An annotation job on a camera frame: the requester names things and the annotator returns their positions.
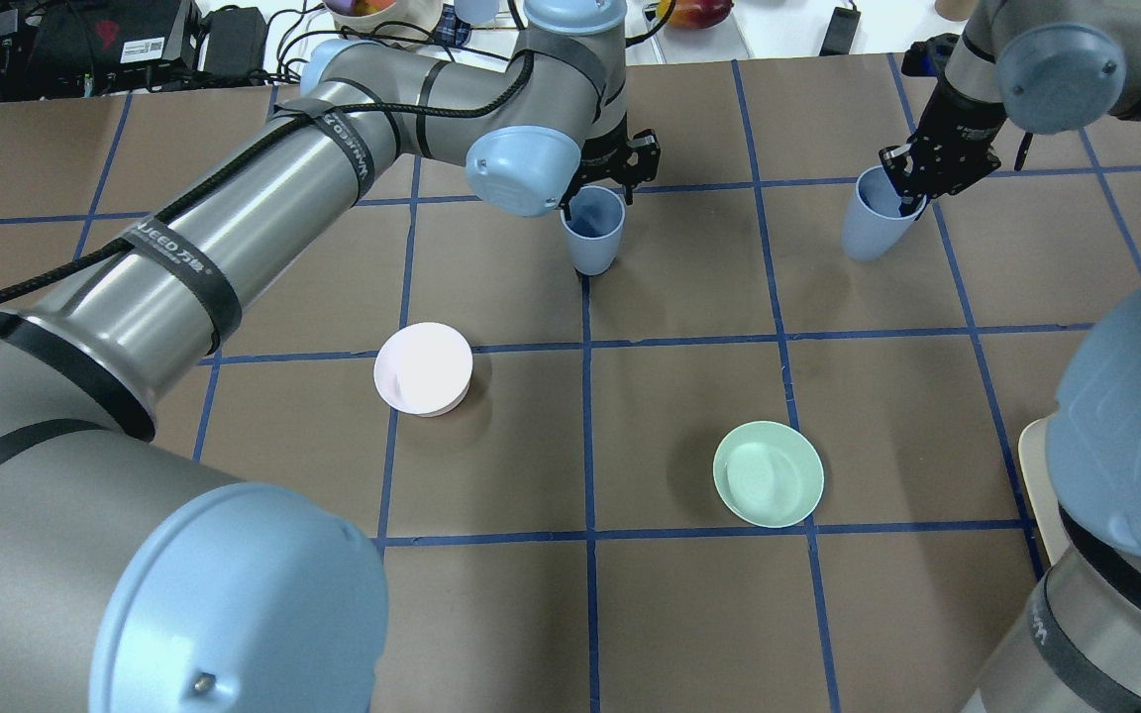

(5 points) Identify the pink bowl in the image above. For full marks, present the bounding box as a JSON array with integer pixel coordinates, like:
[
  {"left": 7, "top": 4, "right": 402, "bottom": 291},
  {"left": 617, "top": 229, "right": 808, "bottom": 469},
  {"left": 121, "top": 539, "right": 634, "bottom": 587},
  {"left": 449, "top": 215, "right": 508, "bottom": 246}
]
[{"left": 374, "top": 322, "right": 474, "bottom": 418}]

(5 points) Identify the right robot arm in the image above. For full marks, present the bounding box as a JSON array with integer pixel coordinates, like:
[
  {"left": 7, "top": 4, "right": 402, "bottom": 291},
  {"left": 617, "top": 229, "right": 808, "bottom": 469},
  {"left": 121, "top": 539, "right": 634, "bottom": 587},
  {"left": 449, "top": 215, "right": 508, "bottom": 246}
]
[{"left": 880, "top": 1, "right": 1141, "bottom": 712}]

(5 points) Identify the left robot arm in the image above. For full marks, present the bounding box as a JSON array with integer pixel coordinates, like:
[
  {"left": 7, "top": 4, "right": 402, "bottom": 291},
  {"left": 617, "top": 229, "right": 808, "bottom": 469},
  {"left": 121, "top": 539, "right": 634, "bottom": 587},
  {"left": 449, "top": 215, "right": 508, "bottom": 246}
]
[{"left": 0, "top": 1, "right": 657, "bottom": 712}]

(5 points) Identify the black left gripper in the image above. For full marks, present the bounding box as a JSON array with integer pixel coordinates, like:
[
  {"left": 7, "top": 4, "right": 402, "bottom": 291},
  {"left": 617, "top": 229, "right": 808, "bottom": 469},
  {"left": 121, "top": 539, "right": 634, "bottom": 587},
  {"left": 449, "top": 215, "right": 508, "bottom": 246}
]
[{"left": 561, "top": 94, "right": 662, "bottom": 221}]

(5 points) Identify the mint green bowl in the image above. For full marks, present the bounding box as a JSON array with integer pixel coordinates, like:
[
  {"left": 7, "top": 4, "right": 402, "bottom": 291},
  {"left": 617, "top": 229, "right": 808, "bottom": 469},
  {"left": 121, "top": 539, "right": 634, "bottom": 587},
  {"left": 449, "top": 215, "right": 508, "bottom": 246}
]
[{"left": 712, "top": 421, "right": 827, "bottom": 529}]

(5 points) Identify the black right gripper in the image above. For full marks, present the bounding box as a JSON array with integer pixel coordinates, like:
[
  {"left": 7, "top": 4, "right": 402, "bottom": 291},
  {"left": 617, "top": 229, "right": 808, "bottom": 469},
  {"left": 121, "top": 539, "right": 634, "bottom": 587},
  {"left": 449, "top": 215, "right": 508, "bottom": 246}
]
[{"left": 880, "top": 76, "right": 1008, "bottom": 217}]

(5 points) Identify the black power adapter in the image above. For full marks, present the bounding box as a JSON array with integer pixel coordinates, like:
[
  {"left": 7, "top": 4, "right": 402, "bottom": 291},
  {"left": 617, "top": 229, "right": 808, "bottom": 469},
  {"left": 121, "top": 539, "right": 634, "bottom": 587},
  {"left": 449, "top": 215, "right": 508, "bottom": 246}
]
[{"left": 200, "top": 5, "right": 267, "bottom": 86}]

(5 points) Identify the blue cup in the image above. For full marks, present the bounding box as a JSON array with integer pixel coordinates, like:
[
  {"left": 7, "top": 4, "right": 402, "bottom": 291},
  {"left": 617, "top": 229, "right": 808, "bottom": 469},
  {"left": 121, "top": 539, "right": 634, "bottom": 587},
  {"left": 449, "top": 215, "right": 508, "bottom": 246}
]
[
  {"left": 839, "top": 167, "right": 920, "bottom": 261},
  {"left": 558, "top": 185, "right": 626, "bottom": 276}
]

